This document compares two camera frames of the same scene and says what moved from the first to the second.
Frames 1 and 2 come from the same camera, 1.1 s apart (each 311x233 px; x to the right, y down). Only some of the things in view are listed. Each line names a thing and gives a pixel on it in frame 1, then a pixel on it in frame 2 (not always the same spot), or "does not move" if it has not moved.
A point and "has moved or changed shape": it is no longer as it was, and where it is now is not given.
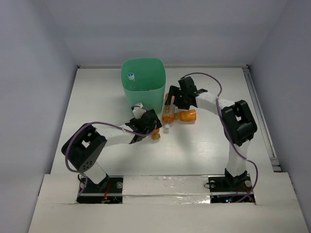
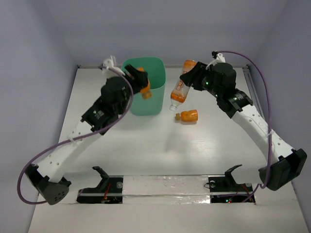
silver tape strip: x=166 y=190 does not move
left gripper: x=150 y=124 -> x=135 y=79
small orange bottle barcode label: x=156 y=135 -> x=146 y=91
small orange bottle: x=189 y=115 does not move
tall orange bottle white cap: x=168 y=112 has moved or changed shape
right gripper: x=174 y=91 -> x=194 y=75
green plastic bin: x=144 y=79 does not move
